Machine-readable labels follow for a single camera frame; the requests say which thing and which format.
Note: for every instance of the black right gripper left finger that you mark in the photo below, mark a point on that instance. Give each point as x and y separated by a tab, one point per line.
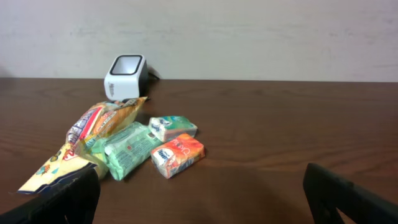
73	202

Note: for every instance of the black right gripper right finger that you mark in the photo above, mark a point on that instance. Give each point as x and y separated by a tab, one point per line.
328	194

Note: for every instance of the large orange white snack bag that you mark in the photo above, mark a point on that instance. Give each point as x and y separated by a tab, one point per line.
102	120

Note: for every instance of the green snack packet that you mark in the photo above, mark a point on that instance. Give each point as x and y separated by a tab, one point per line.
123	151

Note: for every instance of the orange red snack packet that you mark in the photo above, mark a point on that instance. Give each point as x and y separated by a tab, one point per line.
176	155

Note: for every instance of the teal white packet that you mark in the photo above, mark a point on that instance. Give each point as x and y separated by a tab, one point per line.
166	128

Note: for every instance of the white barcode scanner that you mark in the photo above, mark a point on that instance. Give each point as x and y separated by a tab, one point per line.
127	78

